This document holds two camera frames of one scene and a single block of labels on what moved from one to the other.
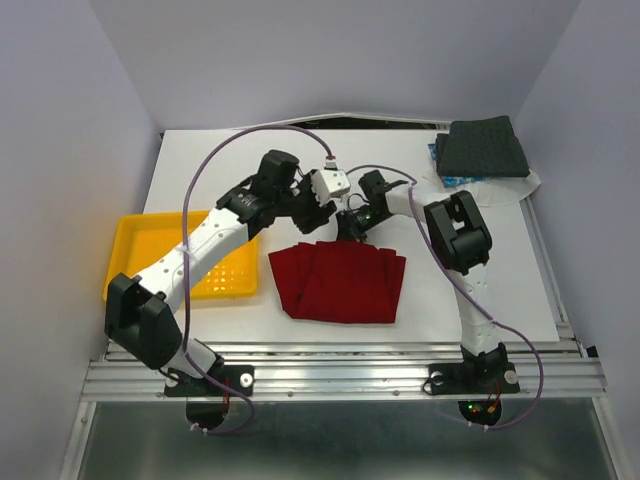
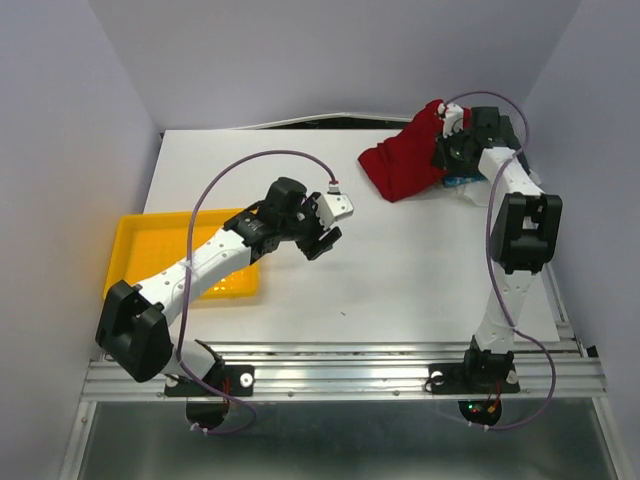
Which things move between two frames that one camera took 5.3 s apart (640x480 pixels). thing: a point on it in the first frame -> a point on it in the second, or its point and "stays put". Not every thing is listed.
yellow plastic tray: x=140 y=238 stays put
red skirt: x=350 y=282 -> x=404 y=165
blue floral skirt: x=453 y=181 stays put
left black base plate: x=206 y=403 stays put
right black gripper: x=347 y=227 -> x=441 y=158
